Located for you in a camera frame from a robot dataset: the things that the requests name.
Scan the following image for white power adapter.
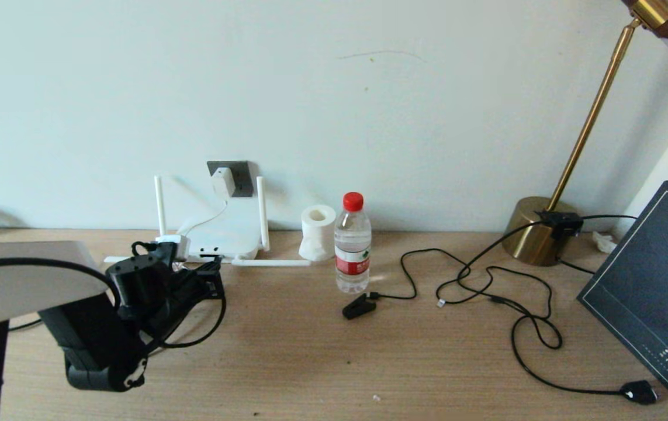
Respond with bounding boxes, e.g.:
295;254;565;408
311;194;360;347
212;168;236;198

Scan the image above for black ethernet cable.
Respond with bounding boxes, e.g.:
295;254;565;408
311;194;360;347
8;254;223;333

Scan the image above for white router with antennas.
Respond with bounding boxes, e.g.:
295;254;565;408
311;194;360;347
105;174;311;268

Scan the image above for white toilet paper roll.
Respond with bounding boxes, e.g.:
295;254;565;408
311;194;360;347
299;205;337;262

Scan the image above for clear water bottle red cap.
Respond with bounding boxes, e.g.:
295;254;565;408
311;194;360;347
334;192;372;294

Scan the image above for small black charging dock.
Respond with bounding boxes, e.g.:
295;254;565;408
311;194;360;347
342;294;376;320

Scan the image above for brass desk lamp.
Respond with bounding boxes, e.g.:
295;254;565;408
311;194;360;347
502;0;668;267

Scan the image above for black left wrist camera cable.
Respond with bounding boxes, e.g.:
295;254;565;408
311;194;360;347
130;241;228;350

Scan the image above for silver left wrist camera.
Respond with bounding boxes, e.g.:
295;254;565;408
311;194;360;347
155;234;189;261

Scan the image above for thin white adapter cable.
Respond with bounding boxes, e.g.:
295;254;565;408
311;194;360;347
173;198;230;272

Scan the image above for grey wall socket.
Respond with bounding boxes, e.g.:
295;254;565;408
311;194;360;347
207;161;254;198

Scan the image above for thin black dock cable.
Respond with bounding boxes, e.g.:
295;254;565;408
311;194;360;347
367;249;554;321

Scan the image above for black inline switch box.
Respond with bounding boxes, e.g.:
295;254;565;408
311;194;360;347
535;210;584;237

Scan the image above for black cable with clip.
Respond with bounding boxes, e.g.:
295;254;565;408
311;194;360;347
436;218;660;406

